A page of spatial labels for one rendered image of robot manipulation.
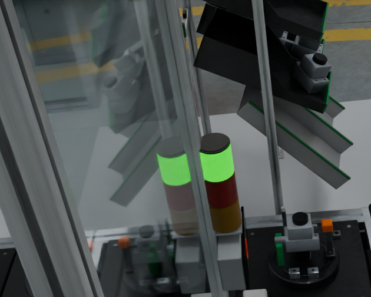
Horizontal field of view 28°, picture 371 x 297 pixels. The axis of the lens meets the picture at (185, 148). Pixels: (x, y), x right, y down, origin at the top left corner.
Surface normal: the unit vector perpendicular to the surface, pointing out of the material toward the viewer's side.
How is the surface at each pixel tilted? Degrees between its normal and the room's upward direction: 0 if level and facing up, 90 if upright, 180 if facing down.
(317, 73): 107
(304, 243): 90
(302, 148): 90
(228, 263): 90
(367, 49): 0
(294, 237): 90
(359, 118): 0
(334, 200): 0
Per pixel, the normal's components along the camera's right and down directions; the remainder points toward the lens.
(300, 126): 0.57, -0.57
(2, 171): -0.05, 0.58
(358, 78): -0.15, -0.81
